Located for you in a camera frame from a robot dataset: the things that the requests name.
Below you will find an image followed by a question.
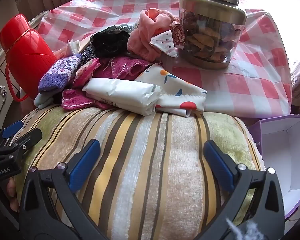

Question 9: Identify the white fruit print cloth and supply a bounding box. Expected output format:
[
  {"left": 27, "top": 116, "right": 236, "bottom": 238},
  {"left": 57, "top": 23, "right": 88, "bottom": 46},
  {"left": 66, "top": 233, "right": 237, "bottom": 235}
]
[{"left": 135, "top": 64, "right": 207, "bottom": 117}]

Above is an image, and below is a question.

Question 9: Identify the striped velvet cushion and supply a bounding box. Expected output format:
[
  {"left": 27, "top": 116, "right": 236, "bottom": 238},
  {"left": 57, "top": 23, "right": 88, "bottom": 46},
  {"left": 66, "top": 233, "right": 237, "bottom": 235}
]
[{"left": 17, "top": 106, "right": 264, "bottom": 239}]

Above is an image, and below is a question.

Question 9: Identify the glass jar with metal lid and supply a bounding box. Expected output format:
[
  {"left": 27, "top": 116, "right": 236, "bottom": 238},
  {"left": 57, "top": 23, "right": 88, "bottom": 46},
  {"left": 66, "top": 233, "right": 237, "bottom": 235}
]
[{"left": 179, "top": 0, "right": 247, "bottom": 69}]

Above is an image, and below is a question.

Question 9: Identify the floral white bow scrunchie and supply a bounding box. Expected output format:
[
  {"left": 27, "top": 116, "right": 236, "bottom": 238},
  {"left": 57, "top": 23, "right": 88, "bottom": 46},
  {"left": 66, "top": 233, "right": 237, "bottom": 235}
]
[{"left": 150, "top": 21, "right": 185, "bottom": 58}]

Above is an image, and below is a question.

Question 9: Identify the purple cardboard box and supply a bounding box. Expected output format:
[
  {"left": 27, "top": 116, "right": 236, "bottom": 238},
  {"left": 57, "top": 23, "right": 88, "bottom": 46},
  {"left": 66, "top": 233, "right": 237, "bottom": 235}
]
[{"left": 249, "top": 114, "right": 300, "bottom": 218}]

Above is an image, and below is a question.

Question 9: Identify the red thermos jug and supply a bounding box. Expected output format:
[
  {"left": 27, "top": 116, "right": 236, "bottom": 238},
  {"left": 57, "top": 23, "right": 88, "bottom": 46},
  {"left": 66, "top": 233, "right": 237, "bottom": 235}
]
[{"left": 0, "top": 14, "right": 57, "bottom": 102}]

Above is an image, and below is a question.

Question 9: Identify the person's left hand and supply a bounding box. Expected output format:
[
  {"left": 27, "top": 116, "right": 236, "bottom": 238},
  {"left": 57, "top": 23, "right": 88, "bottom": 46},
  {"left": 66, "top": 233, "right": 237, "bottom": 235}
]
[{"left": 6, "top": 177, "right": 19, "bottom": 212}]

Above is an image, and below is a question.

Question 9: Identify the magenta knit glove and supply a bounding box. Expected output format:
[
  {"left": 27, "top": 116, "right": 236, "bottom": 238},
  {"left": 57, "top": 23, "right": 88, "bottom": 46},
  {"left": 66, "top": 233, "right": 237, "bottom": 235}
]
[
  {"left": 93, "top": 56, "right": 152, "bottom": 80},
  {"left": 61, "top": 89, "right": 112, "bottom": 111}
]

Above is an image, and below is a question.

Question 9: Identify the light blue towel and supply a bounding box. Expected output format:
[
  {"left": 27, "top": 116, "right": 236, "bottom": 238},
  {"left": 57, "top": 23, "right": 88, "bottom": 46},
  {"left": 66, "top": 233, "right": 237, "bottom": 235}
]
[{"left": 33, "top": 92, "right": 57, "bottom": 109}]

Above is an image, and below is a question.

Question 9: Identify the red white checkered tablecloth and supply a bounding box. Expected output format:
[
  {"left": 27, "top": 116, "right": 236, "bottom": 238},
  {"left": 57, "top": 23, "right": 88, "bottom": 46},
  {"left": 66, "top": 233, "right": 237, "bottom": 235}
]
[{"left": 38, "top": 0, "right": 292, "bottom": 119}]

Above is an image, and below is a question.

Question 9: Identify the salmon pink cloth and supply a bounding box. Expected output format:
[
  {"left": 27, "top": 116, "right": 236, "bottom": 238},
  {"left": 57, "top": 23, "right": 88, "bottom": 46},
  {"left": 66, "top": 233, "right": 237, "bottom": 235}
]
[{"left": 127, "top": 8, "right": 178, "bottom": 62}]

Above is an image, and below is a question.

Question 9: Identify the black velvet scrunchie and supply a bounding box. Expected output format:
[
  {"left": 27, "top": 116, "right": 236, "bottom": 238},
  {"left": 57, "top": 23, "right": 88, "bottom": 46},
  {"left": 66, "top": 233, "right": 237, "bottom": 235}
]
[{"left": 90, "top": 24, "right": 132, "bottom": 58}]

